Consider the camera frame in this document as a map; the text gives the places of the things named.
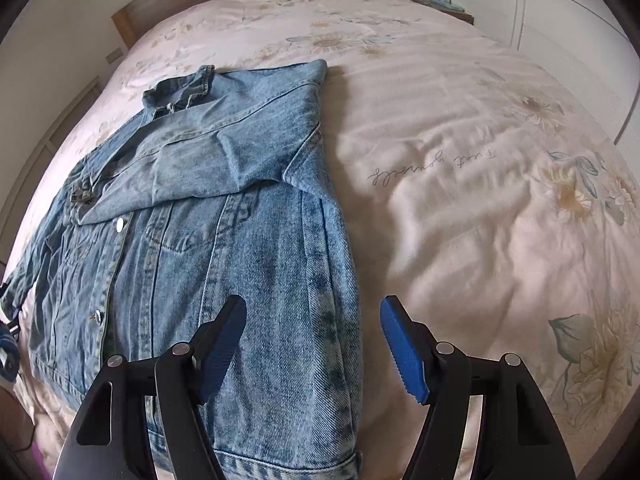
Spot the blue denim jacket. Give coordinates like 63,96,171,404
0,58,364,480

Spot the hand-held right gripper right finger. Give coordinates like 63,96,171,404
379,296,583,480

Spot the person's left hand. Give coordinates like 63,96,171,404
0,321,22,387

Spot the floral pink bed sheet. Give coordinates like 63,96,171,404
0,0,640,480

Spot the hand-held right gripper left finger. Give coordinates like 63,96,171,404
54,294,248,480

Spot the wooden nightstand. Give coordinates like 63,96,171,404
405,0,474,26

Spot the white wardrobe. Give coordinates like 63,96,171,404
444,0,640,147

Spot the wooden headboard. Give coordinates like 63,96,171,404
111,0,385,51

